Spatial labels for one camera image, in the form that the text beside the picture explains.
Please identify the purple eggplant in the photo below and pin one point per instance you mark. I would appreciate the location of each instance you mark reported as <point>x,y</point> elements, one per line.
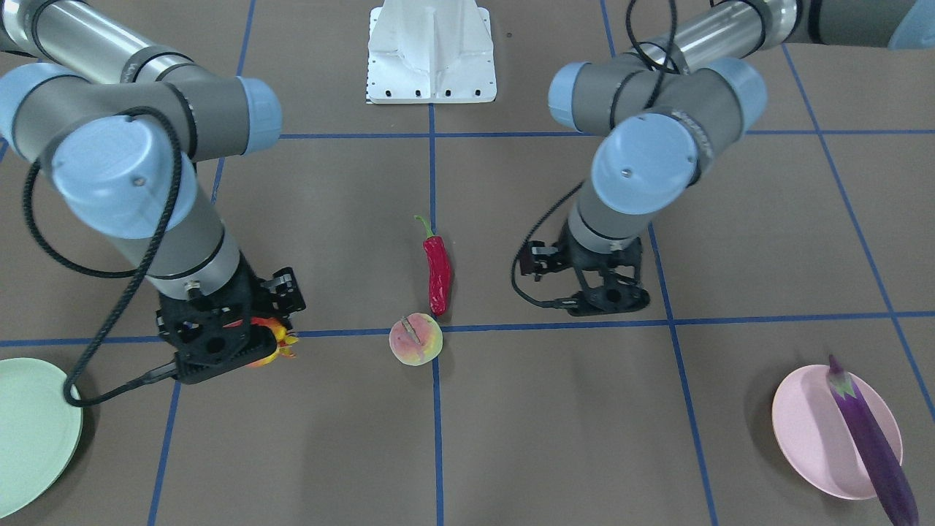
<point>884,471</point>

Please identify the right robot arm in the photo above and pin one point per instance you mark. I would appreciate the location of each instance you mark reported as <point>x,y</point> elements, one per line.
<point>117,123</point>

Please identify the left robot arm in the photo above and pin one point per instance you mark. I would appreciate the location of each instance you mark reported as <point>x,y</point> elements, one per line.
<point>665,109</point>

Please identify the red chili pepper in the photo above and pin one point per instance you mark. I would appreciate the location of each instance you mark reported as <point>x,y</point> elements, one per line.
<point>439,264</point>

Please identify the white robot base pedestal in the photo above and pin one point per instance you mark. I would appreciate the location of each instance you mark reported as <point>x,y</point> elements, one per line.
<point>430,52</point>

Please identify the green plate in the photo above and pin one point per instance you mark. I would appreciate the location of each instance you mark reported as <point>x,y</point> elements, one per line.
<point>40,431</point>

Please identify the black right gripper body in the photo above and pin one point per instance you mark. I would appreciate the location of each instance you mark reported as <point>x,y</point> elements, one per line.
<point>284,289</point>

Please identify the pink yellow peach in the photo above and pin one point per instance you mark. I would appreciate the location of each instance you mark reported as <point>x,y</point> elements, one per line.
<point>416,339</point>

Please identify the pink plate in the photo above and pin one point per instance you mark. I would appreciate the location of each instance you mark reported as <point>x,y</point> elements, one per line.
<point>813,437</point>

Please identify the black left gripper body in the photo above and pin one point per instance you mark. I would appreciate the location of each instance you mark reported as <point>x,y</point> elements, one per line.
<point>626,257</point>

